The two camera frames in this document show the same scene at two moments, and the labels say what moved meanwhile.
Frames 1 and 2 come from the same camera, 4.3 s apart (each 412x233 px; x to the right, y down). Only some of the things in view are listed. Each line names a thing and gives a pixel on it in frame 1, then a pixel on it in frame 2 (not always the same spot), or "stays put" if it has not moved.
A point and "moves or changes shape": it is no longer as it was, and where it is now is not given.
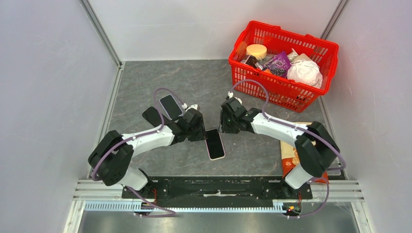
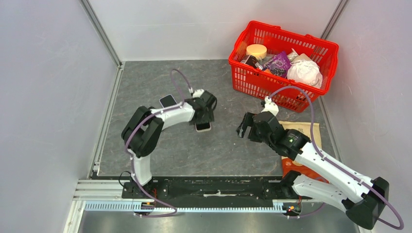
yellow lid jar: x=258 y=50 stays put
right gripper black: x=223 y=126 → x=247 y=121
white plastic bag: x=305 y=72 stays put
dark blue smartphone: x=171 y=107 stays put
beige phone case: x=214 y=144 moves or changes shape
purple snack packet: x=279 y=65 stays put
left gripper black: x=201 y=135 → x=209 y=117
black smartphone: x=214 y=144 moves or changes shape
